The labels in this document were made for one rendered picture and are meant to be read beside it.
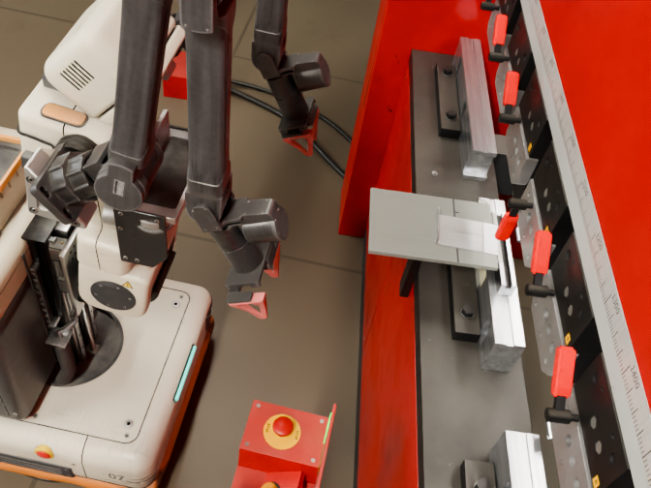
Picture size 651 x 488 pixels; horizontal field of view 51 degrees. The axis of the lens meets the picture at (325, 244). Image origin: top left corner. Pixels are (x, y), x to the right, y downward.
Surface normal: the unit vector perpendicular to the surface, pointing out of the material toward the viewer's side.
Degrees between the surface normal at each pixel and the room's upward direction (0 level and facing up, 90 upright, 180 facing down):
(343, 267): 0
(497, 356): 90
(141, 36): 91
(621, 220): 90
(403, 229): 0
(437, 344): 0
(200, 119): 90
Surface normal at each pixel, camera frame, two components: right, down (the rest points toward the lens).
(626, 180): -0.99, -0.14
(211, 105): -0.11, 0.74
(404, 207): 0.13, -0.65
